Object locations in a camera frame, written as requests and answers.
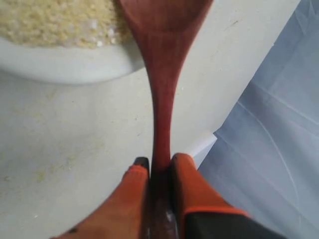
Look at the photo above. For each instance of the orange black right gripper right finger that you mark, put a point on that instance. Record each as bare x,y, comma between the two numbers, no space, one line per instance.
202,213

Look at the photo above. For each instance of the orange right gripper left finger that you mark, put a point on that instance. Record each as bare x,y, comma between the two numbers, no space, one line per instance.
123,214

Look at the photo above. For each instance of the dark red wooden spoon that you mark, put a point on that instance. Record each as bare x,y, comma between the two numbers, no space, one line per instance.
164,31

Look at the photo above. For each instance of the yellow cooked grain porridge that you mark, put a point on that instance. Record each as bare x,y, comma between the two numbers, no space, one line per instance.
66,23

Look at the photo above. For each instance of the white backdrop cloth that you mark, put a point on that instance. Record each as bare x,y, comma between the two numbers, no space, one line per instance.
266,157

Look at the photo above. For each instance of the white ceramic bowl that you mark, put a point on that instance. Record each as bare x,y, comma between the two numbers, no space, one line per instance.
72,66

